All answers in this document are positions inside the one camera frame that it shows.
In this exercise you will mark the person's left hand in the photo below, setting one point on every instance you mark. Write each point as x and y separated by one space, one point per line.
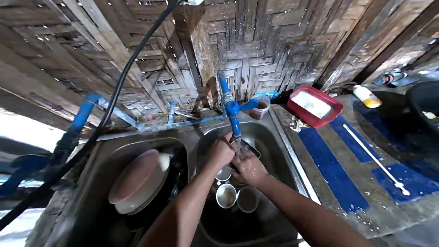
221 152

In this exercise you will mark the person's right hand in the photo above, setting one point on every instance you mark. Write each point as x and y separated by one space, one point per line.
253 168

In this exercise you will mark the person's left fingers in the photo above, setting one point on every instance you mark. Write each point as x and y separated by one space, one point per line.
229 137

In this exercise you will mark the person's right fingers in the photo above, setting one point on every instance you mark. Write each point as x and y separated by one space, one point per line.
238 160

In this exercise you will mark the dark metal-rimmed container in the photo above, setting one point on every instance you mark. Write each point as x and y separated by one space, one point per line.
252 148

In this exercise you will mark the person's left forearm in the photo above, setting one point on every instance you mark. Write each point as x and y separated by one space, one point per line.
190 202

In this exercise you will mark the person's right forearm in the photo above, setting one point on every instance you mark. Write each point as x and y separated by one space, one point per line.
305 214

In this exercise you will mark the white cup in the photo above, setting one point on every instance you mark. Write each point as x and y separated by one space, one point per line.
224 174
226 196

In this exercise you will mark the blue plastic faucet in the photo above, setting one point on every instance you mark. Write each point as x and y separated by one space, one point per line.
232 109

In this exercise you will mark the blue water pipe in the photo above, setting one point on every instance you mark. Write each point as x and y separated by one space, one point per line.
192 122

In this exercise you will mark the greyish ribbed cup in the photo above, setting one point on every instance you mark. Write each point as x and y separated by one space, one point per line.
247 200

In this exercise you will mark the stainless steel double sink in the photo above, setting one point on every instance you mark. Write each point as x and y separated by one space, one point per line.
277 151

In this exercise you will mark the clear plastic cup, brown contents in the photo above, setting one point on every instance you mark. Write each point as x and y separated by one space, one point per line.
260 109

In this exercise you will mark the blue plastic packet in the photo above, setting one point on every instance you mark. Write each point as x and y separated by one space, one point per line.
269 94

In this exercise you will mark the pile of pale food scraps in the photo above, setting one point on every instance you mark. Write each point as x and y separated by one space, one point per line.
297 125

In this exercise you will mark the red plastic tub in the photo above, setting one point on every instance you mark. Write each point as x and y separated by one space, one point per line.
313 118

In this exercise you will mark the white oval plate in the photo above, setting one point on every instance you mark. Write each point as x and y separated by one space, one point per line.
149 192

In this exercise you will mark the pink oval plate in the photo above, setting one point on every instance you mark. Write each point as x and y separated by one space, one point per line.
135 176

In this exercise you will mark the long thin white stick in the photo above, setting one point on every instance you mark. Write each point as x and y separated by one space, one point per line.
375 159

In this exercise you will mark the white bottle with yellow cap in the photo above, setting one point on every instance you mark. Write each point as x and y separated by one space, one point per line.
366 96

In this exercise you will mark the wide blue sheet piece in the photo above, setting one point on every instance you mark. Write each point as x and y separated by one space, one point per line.
415 181

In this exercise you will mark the large black basin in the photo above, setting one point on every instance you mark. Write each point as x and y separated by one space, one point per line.
423 106

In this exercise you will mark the large blue pipe valve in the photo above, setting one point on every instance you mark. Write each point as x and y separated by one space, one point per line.
22 169

